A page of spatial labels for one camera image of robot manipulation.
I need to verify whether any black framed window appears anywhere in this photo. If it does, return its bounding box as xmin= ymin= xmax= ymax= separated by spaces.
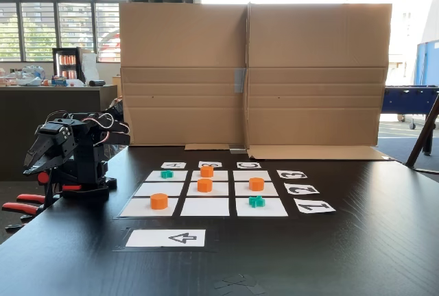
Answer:
xmin=0 ymin=0 xmax=128 ymax=64

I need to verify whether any brown stand leg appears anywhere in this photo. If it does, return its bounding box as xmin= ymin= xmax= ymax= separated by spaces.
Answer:
xmin=405 ymin=92 xmax=439 ymax=169

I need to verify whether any dark counter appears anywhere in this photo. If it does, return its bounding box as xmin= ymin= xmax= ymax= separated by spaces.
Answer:
xmin=0 ymin=84 xmax=119 ymax=182

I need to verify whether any black drinks fridge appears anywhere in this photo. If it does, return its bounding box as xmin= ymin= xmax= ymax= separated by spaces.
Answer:
xmin=52 ymin=47 xmax=86 ymax=85

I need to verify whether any blue table football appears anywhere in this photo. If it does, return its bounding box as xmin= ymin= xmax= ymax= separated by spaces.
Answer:
xmin=381 ymin=85 xmax=439 ymax=131

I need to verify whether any white sheet with arrow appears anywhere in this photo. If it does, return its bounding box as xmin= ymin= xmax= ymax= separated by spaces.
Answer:
xmin=125 ymin=229 xmax=206 ymax=248

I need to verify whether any brown cardboard screen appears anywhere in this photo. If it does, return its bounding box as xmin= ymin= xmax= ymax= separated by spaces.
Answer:
xmin=119 ymin=1 xmax=395 ymax=162

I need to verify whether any white sheet with number 1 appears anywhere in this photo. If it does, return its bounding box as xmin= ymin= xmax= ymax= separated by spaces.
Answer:
xmin=294 ymin=198 xmax=337 ymax=214

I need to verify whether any clear plastic bag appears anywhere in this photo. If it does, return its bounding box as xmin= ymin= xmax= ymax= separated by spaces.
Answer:
xmin=15 ymin=65 xmax=46 ymax=87

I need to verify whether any white sheet with number 3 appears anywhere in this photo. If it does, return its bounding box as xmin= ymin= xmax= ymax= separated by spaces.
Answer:
xmin=276 ymin=169 xmax=308 ymax=180

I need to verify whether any white sheet with number 2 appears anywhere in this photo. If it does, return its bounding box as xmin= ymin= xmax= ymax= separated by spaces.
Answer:
xmin=283 ymin=182 xmax=320 ymax=195

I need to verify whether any white paper bag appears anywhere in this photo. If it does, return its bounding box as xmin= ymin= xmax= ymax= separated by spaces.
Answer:
xmin=81 ymin=52 xmax=101 ymax=83

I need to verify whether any white red servo cable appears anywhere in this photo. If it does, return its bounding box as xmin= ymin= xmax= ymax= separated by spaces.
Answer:
xmin=46 ymin=110 xmax=131 ymax=148

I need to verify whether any blue panel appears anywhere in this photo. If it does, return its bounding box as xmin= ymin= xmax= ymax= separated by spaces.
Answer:
xmin=414 ymin=39 xmax=439 ymax=87

